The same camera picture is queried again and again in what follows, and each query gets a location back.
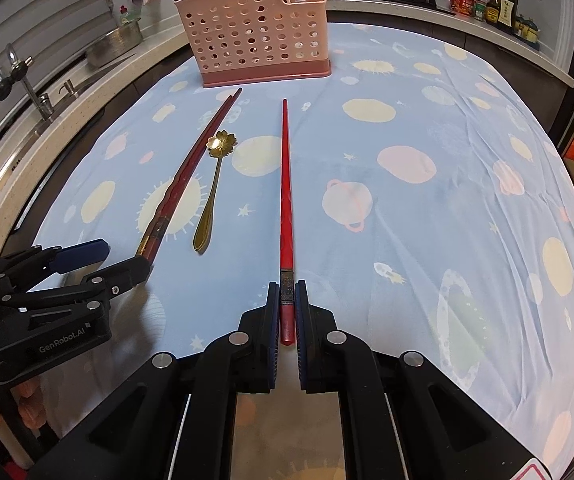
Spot small seasoning jars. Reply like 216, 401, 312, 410
514, 15, 540, 44

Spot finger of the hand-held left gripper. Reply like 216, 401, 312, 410
0, 238, 111, 292
1, 258, 150, 314

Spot blue planet print tablecloth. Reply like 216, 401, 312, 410
31, 20, 574, 480

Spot white window blind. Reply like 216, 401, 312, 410
0, 0, 132, 126

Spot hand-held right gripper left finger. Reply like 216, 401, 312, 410
42, 280, 280, 480

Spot pink perforated utensil holder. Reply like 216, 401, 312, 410
174, 0, 333, 89

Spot chrome kitchen faucet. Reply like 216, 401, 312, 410
0, 44, 56, 122

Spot brown chopstick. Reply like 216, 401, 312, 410
142, 87, 244, 265
137, 92, 238, 263

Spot gold flower spoon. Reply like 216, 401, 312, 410
193, 129, 238, 255

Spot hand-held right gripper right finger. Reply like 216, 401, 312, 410
294, 280, 542, 480

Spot large dark sauce bottle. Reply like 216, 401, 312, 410
496, 0, 520, 34

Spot red chopstick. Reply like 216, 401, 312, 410
277, 98, 296, 346

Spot stainless steel bowl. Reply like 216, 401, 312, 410
85, 17, 143, 69

